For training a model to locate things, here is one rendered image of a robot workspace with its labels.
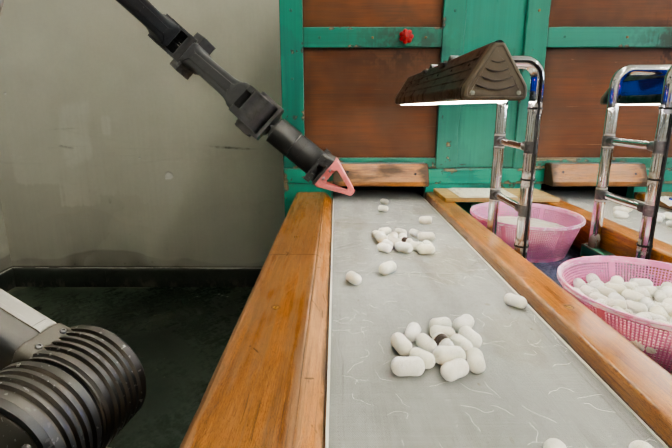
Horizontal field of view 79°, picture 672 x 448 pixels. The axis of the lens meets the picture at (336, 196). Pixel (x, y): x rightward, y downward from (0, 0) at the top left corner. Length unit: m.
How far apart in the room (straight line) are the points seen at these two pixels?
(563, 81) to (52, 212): 2.59
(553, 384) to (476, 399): 0.09
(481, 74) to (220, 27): 1.93
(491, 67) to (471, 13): 0.85
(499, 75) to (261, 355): 0.44
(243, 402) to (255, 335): 0.11
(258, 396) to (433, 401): 0.18
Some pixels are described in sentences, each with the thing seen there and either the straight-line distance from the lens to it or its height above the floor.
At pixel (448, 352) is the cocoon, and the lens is 0.51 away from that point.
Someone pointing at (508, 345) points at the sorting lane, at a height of 0.74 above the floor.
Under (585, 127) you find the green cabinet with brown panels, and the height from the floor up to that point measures 0.97.
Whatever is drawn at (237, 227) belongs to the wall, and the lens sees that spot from 2.42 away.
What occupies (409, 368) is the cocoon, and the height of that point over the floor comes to 0.75.
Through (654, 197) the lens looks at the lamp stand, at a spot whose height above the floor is 0.87.
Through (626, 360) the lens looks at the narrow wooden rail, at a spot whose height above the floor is 0.76.
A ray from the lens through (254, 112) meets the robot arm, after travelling 0.82.
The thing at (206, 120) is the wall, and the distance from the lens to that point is 2.36.
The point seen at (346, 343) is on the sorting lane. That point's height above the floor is 0.74.
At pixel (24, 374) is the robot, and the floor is 0.79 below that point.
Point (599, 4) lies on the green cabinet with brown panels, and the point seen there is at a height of 1.33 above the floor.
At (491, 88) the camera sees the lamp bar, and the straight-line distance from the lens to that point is 0.56.
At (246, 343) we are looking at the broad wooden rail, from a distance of 0.51.
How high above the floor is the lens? 1.03
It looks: 12 degrees down
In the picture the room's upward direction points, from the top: straight up
